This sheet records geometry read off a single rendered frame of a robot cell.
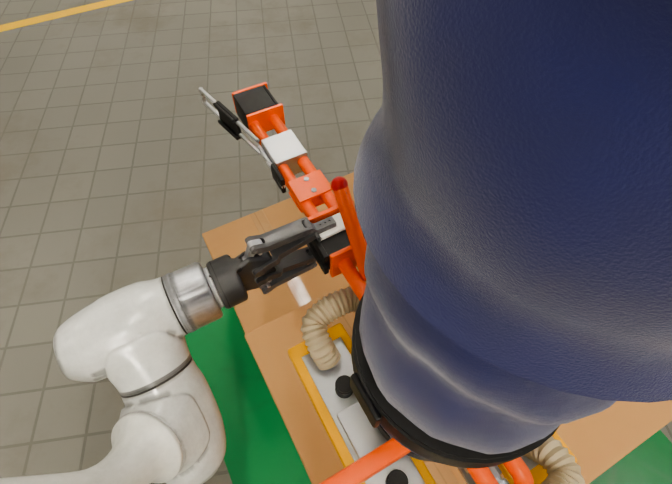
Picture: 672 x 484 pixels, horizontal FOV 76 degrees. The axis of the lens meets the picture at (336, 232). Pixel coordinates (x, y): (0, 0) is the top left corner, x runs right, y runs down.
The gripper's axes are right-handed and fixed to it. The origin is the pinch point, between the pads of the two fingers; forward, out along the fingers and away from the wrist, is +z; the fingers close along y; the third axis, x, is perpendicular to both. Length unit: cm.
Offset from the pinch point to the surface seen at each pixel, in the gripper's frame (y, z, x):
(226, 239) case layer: 68, -12, -58
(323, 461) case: 28.5, -15.9, 24.2
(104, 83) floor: 123, -34, -255
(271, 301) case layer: 68, -8, -28
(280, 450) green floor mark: 123, -25, 2
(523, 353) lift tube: -39, -9, 33
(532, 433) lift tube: -19.5, -2.5, 36.3
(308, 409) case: 28.5, -14.3, 15.3
